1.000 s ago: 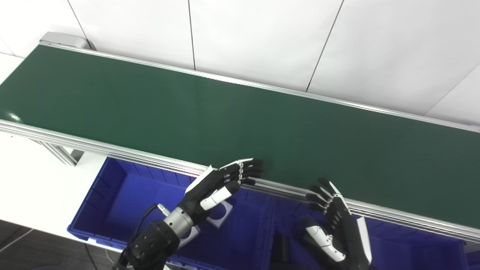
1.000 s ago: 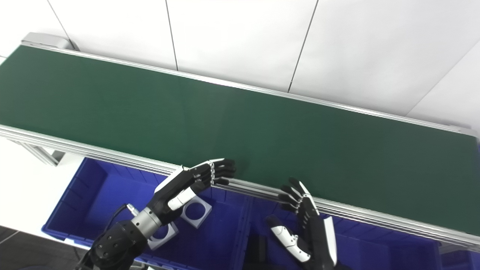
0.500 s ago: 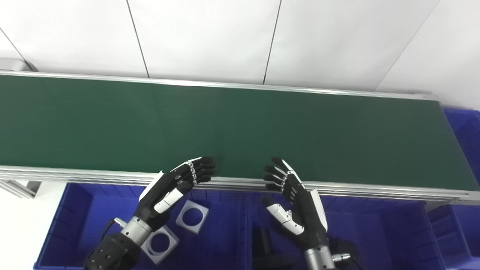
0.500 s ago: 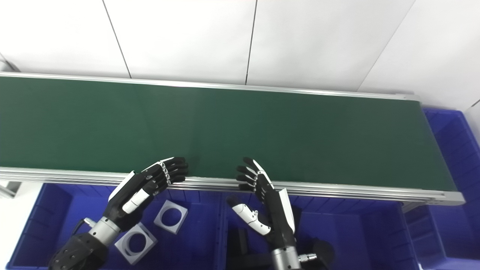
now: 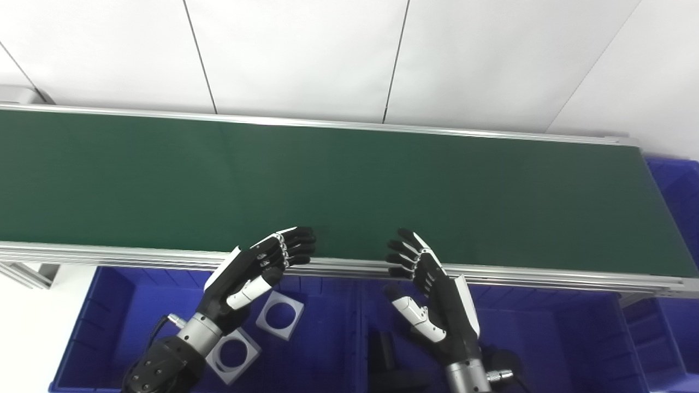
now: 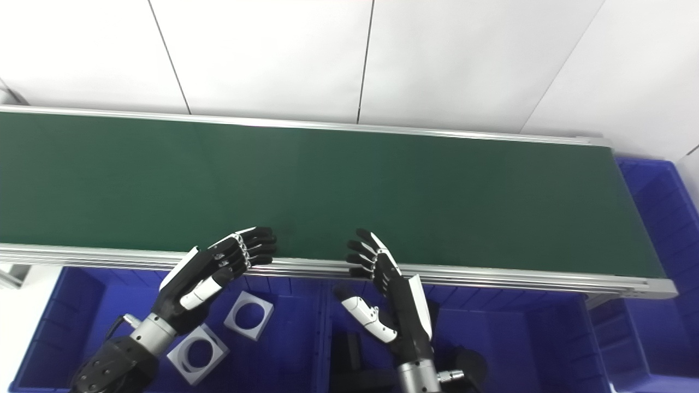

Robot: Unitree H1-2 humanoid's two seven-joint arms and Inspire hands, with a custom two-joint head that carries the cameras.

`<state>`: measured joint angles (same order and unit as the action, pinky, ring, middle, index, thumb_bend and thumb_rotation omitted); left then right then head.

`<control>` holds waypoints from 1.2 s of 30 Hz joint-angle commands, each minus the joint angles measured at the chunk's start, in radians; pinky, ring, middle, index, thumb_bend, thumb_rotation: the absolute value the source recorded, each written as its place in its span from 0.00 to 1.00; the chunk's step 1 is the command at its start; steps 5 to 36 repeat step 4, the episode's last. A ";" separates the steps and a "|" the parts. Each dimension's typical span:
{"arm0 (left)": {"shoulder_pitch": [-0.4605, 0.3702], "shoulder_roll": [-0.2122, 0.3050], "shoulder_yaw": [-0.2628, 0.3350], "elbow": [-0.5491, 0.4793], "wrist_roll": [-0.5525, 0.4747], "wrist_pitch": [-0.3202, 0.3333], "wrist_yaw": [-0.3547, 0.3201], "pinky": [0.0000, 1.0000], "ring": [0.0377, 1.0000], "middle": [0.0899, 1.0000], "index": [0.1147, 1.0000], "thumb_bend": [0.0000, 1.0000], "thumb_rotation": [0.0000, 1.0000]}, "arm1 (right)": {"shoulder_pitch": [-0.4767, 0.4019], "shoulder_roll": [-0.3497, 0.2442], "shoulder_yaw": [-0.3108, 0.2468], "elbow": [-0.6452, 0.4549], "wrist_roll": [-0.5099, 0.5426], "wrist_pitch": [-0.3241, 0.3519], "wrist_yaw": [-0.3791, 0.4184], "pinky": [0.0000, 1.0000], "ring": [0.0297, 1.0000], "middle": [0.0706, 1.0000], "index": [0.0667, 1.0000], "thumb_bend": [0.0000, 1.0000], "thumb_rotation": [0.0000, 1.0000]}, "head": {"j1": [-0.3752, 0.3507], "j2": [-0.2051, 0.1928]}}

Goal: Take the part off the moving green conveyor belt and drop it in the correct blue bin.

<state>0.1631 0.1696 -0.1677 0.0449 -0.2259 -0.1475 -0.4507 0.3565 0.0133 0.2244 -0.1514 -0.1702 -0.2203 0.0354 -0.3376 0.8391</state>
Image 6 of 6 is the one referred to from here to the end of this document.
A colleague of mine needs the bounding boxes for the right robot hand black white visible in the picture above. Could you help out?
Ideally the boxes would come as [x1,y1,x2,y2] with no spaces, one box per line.
[334,229,435,362]

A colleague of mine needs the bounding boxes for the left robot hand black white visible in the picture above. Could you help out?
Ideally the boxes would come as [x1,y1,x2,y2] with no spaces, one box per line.
[152,227,277,335]

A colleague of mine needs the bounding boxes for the green conveyor belt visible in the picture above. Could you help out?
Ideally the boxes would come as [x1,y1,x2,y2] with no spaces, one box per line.
[0,112,667,279]
[0,105,679,300]

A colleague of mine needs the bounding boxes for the black angular part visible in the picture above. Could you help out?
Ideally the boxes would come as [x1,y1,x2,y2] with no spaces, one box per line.
[334,332,396,393]

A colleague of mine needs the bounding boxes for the aluminium conveyor support leg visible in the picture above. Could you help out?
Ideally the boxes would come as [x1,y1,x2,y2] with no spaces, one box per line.
[0,264,31,290]

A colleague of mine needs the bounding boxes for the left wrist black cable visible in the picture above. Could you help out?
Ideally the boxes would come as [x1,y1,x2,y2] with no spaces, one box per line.
[104,313,140,339]

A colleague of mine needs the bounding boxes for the white square part with hole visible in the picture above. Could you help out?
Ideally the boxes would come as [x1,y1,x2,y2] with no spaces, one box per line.
[167,324,229,386]
[224,291,274,342]

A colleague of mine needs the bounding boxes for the blue plastic bin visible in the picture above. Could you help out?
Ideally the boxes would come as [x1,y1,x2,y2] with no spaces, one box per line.
[8,266,331,393]
[587,157,699,378]
[322,281,612,393]

